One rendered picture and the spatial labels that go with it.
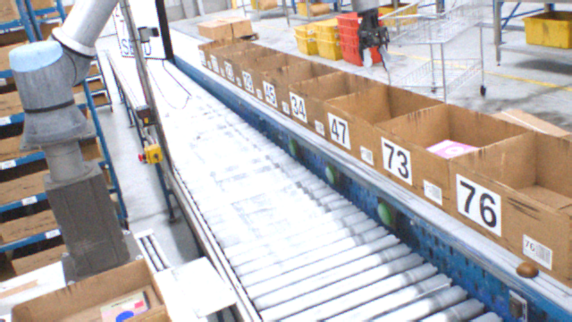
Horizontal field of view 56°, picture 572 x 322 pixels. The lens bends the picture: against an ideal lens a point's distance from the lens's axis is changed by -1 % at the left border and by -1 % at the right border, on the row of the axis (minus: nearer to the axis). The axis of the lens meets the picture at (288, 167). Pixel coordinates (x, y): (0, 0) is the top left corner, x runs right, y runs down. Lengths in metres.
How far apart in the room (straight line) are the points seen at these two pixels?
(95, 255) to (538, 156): 1.38
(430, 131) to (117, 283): 1.12
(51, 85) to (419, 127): 1.16
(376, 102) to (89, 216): 1.17
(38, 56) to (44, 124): 0.20
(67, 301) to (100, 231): 0.27
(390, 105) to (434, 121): 0.39
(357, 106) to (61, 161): 1.12
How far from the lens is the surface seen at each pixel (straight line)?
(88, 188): 1.79
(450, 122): 1.92
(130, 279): 1.70
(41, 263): 3.02
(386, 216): 1.69
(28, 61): 1.72
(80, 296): 1.70
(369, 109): 2.20
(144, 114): 2.43
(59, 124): 1.73
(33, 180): 2.85
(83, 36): 1.86
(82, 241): 1.85
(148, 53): 2.65
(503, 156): 1.56
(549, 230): 1.24
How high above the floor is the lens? 1.62
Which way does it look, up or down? 22 degrees down
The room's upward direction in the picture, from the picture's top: 11 degrees counter-clockwise
